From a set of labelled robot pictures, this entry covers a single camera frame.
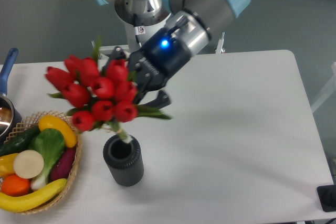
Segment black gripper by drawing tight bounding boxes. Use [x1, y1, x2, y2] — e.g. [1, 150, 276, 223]
[102, 31, 191, 109]

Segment red tulip bouquet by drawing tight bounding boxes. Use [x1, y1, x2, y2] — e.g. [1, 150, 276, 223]
[45, 38, 171, 144]

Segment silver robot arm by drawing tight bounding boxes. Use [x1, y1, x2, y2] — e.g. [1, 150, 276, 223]
[96, 0, 251, 108]

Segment dark grey ribbed vase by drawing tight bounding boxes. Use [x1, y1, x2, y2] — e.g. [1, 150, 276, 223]
[103, 135, 144, 187]

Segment red-tipped clamp screw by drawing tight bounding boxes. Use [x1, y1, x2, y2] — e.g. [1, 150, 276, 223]
[215, 32, 226, 54]

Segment green bok choy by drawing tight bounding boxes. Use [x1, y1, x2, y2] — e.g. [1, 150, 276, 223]
[29, 129, 65, 191]

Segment woven wicker basket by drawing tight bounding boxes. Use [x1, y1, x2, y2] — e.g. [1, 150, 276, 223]
[1, 111, 82, 215]

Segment purple sweet potato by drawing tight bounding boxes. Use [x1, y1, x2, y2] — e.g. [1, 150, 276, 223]
[49, 148, 76, 182]

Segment green cucumber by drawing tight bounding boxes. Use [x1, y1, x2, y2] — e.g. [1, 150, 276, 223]
[1, 125, 40, 156]

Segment beige round radish slice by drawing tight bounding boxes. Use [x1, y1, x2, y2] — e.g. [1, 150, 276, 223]
[13, 150, 44, 179]

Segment yellow bell pepper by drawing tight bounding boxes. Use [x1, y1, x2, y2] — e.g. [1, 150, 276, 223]
[0, 153, 18, 178]

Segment orange fruit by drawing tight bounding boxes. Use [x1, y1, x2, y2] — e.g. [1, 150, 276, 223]
[1, 174, 30, 197]

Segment yellow banana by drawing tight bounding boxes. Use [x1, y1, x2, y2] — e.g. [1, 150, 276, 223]
[1, 178, 67, 212]

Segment black device at table edge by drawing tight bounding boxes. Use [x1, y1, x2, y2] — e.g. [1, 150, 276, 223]
[317, 184, 335, 212]

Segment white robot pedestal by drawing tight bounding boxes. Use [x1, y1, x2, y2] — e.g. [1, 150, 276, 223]
[124, 21, 165, 52]

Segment blue handled saucepan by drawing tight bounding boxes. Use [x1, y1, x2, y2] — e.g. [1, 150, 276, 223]
[1, 48, 22, 146]

